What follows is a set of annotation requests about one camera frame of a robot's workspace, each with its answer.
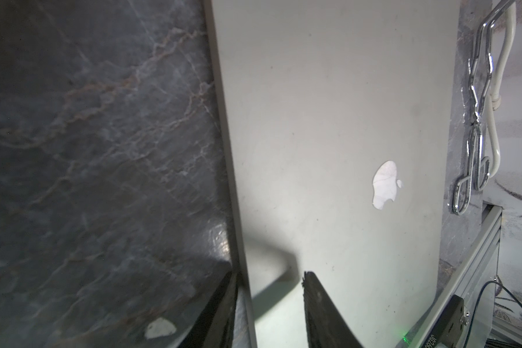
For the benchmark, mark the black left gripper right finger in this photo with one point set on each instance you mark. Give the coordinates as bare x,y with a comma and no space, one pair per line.
324,324

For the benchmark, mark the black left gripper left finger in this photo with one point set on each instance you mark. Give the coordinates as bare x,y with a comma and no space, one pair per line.
215,324

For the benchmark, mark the silver laptop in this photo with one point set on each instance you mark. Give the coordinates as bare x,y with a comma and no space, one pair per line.
335,120

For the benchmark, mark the black mounting bracket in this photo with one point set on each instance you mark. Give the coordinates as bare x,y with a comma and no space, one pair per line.
450,325

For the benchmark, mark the aluminium frame rail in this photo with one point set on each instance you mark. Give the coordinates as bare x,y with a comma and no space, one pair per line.
468,259

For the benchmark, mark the metal wire clip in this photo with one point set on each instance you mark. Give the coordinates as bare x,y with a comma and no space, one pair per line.
484,81

